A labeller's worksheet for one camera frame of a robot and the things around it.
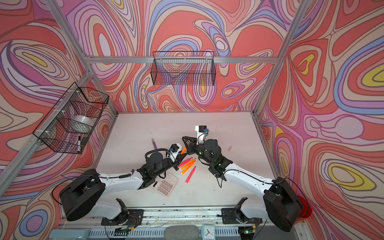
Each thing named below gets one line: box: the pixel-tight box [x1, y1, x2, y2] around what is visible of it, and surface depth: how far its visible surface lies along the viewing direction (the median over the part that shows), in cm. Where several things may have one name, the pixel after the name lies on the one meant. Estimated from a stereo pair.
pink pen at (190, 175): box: [185, 166, 197, 184], surface depth 88 cm
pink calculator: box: [150, 171, 179, 197], surface depth 84 cm
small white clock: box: [201, 224, 216, 240], surface depth 69 cm
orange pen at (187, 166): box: [180, 159, 196, 175], surface depth 92 cm
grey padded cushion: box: [164, 225, 200, 240], surface depth 68 cm
